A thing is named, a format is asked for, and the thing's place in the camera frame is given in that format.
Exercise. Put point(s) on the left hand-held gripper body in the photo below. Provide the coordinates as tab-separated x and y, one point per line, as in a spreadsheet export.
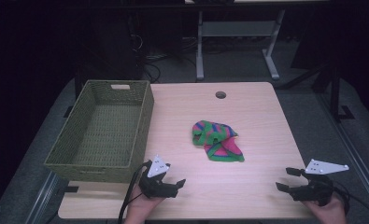
157	188

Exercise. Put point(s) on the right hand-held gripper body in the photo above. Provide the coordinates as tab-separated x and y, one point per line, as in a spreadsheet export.
316	189

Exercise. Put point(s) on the green pink blue striped cloth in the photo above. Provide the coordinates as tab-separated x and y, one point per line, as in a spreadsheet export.
219	143

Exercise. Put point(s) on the green woven basket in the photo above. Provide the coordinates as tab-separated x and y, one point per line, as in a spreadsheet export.
110	130

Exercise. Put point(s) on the person's left hand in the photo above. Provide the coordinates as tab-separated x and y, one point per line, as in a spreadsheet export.
138	208

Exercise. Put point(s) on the person's right hand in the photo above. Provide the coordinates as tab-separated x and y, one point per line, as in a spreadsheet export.
331	213

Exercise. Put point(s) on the black metal stand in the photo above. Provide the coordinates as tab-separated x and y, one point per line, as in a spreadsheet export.
334	93

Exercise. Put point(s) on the dark cabinet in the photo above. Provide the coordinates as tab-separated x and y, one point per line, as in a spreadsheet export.
116	49

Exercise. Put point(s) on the aluminium rail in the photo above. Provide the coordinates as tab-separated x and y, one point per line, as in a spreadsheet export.
43	199
353	155

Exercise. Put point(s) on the grey metal desk frame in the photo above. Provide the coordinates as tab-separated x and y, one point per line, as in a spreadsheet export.
238	29

